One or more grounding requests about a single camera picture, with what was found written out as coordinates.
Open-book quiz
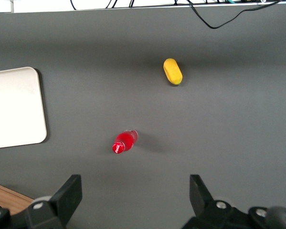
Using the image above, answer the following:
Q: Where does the beige plastic tray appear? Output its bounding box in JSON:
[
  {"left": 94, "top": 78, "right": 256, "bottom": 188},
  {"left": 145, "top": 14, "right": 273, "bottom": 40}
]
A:
[{"left": 0, "top": 66, "right": 47, "bottom": 150}]

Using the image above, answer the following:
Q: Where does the black cable bundle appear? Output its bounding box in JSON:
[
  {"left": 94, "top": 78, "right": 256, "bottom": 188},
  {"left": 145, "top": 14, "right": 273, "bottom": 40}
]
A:
[{"left": 104, "top": 0, "right": 135, "bottom": 9}]

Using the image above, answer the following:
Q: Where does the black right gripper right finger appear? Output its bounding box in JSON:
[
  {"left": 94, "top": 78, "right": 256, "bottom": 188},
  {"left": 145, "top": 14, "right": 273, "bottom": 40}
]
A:
[{"left": 182, "top": 174, "right": 251, "bottom": 229}]

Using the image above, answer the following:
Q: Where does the wooden drawer cabinet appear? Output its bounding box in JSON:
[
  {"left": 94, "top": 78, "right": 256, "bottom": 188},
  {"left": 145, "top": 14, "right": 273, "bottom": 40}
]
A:
[{"left": 0, "top": 180, "right": 35, "bottom": 215}]

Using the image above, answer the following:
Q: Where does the red soda bottle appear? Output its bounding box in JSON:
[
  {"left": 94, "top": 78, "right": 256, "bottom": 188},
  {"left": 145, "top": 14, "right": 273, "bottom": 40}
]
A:
[{"left": 112, "top": 129, "right": 138, "bottom": 155}]

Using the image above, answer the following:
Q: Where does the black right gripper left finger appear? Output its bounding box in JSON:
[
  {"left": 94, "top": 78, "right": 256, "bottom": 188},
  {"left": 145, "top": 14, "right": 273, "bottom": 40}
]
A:
[{"left": 25, "top": 174, "right": 83, "bottom": 229}]

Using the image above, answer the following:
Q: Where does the yellow sponge toy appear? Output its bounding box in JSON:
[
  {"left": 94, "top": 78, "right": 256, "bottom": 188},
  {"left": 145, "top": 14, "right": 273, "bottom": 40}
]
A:
[{"left": 163, "top": 58, "right": 183, "bottom": 86}]

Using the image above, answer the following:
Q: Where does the black cable on table edge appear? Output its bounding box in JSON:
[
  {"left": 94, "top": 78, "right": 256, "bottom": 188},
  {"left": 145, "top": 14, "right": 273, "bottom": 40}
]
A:
[{"left": 187, "top": 0, "right": 281, "bottom": 30}]

